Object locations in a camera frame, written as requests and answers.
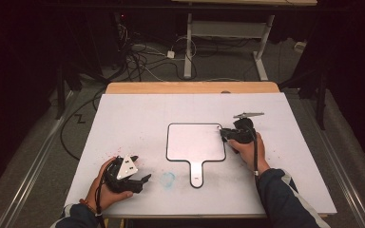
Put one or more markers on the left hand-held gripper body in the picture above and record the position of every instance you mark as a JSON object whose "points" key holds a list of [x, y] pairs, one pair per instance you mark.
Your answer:
{"points": [[122, 183]]}

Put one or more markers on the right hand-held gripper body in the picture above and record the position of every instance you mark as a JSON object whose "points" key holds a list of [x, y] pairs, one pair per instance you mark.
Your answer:
{"points": [[244, 131]]}

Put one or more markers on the white paddle whiteboard black rim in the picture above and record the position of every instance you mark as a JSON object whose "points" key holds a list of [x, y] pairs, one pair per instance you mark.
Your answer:
{"points": [[196, 142]]}

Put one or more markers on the person's left hand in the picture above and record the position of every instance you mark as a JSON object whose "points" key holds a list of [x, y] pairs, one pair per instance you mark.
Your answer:
{"points": [[103, 196]]}

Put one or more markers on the person's right hand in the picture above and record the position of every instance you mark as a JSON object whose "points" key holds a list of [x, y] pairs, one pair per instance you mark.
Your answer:
{"points": [[253, 155]]}

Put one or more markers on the black metal stand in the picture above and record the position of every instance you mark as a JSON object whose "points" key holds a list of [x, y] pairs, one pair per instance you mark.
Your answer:
{"points": [[321, 101], [61, 95]]}

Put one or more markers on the white power adapter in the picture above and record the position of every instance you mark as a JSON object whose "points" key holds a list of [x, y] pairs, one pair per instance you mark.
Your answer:
{"points": [[170, 54]]}

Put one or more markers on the white-framed desk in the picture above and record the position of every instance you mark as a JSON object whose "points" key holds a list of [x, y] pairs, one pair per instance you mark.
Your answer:
{"points": [[228, 29]]}

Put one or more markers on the small white box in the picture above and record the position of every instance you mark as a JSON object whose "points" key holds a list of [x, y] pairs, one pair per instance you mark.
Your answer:
{"points": [[300, 46]]}

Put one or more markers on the dark device with red light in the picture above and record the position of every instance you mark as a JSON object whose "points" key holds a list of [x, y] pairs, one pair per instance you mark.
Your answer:
{"points": [[122, 19]]}

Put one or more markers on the metal floor rail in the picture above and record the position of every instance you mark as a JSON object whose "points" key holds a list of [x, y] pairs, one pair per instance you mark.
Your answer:
{"points": [[34, 164], [342, 177]]}

